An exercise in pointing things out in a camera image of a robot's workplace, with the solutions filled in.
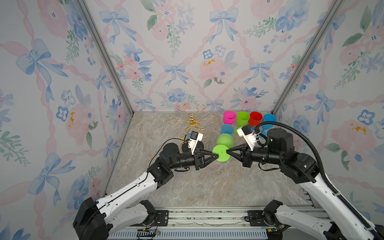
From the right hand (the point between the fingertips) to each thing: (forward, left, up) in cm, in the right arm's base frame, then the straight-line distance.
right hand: (227, 150), depth 61 cm
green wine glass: (+35, -17, -18) cm, 43 cm away
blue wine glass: (+36, -33, -19) cm, 52 cm away
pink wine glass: (+39, -9, -22) cm, 45 cm away
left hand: (-2, +4, -1) cm, 5 cm away
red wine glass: (+34, -24, -18) cm, 46 cm away
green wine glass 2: (+7, 0, -4) cm, 9 cm away
